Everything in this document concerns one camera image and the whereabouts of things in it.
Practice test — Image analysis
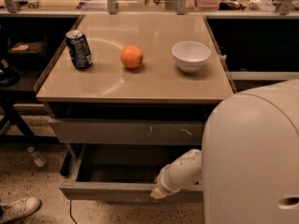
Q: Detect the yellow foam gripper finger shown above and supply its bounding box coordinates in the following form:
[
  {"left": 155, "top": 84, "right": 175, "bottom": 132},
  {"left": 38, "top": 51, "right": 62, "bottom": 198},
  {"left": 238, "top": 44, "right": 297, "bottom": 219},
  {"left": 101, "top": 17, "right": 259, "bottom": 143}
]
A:
[{"left": 150, "top": 187, "right": 166, "bottom": 200}]

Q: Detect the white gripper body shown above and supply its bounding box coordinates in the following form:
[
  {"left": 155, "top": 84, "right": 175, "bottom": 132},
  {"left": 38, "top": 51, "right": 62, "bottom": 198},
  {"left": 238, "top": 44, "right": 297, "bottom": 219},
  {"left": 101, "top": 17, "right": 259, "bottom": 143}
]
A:
[{"left": 155, "top": 166, "right": 180, "bottom": 194}]

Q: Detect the grey drawer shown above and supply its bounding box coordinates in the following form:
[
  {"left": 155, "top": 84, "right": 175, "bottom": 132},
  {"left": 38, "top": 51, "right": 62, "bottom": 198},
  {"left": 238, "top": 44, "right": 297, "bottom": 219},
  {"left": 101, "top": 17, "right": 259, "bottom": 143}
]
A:
[
  {"left": 50, "top": 119, "right": 204, "bottom": 146},
  {"left": 60, "top": 144, "right": 192, "bottom": 203}
]

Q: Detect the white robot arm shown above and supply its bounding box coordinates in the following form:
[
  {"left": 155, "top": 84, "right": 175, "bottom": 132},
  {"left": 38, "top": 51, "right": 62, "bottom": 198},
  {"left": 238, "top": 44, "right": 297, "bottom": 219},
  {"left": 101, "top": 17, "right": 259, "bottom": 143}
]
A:
[{"left": 150, "top": 79, "right": 299, "bottom": 224}]

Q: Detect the grey drawer cabinet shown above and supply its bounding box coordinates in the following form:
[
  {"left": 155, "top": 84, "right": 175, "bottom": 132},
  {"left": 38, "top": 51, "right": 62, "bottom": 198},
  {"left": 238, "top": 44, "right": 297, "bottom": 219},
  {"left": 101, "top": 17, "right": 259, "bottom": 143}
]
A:
[{"left": 33, "top": 13, "right": 238, "bottom": 179}]

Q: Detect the grey top drawer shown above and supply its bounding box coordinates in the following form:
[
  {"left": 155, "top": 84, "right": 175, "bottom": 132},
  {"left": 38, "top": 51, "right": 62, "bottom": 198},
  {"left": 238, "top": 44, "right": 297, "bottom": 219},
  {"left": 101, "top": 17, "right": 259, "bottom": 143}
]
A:
[{"left": 50, "top": 119, "right": 204, "bottom": 146}]

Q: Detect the white bowl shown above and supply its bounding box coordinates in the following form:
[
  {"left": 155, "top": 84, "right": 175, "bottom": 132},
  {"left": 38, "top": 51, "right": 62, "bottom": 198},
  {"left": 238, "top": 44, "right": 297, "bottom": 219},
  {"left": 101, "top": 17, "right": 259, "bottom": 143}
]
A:
[{"left": 172, "top": 41, "right": 211, "bottom": 73}]

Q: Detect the clear plastic bottle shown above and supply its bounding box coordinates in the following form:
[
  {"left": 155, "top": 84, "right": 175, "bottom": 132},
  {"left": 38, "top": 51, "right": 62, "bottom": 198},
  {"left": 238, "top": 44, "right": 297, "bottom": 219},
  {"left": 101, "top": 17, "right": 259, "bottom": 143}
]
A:
[{"left": 27, "top": 147, "right": 47, "bottom": 168}]

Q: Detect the orange fruit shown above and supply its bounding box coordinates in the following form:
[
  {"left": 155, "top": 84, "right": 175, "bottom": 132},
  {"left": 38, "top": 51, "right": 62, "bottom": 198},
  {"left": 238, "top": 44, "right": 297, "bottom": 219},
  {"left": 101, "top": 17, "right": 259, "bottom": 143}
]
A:
[{"left": 121, "top": 45, "right": 144, "bottom": 69}]

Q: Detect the white sneaker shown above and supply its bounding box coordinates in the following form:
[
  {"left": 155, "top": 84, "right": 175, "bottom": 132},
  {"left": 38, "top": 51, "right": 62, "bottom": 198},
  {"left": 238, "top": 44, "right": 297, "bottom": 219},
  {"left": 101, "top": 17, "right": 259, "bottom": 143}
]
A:
[{"left": 0, "top": 197, "right": 41, "bottom": 224}]

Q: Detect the blue soda can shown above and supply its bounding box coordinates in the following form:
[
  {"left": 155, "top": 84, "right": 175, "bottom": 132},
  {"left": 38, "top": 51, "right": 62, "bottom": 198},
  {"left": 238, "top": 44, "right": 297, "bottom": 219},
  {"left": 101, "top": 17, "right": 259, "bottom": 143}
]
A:
[{"left": 65, "top": 30, "right": 92, "bottom": 69}]

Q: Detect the black cable on floor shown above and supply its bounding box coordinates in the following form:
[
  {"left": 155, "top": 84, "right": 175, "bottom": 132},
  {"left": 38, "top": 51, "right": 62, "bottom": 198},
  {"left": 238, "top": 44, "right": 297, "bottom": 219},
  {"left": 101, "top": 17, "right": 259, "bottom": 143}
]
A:
[{"left": 68, "top": 200, "right": 78, "bottom": 224}]

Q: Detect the black table frame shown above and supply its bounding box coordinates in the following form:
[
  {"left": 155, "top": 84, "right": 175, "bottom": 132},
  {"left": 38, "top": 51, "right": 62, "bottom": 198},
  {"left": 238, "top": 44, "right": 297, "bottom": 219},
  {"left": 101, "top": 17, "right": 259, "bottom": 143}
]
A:
[{"left": 0, "top": 91, "right": 71, "bottom": 176}]

